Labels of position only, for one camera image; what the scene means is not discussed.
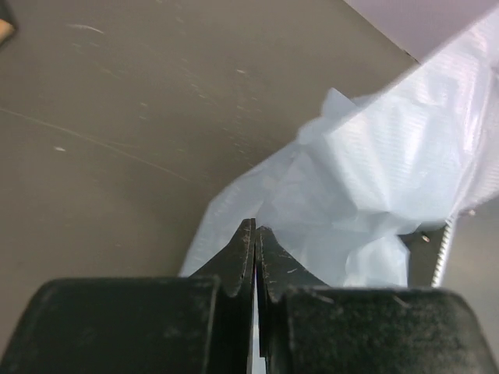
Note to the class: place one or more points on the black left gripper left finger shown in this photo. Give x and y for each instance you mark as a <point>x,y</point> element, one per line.
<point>202,323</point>

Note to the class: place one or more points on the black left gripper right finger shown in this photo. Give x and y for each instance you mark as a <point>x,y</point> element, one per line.
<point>308,327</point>

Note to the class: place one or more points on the light blue trash bag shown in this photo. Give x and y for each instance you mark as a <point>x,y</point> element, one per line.
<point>367,171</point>

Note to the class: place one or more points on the slotted grey cable duct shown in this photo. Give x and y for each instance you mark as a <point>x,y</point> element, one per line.
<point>443,253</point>

